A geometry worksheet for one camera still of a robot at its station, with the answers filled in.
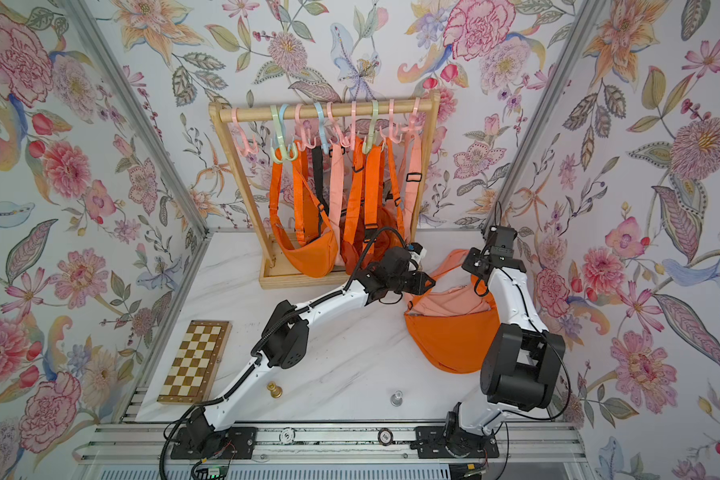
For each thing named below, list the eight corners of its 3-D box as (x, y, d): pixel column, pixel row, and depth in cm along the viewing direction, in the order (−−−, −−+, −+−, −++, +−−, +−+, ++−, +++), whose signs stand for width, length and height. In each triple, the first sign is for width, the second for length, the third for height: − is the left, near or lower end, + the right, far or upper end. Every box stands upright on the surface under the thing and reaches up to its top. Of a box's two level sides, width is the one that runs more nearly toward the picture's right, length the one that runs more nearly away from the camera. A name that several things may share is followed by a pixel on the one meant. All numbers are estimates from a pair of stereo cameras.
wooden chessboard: (163, 405, 82) (156, 401, 79) (194, 325, 97) (189, 320, 95) (210, 405, 82) (205, 401, 79) (234, 325, 97) (230, 320, 95)
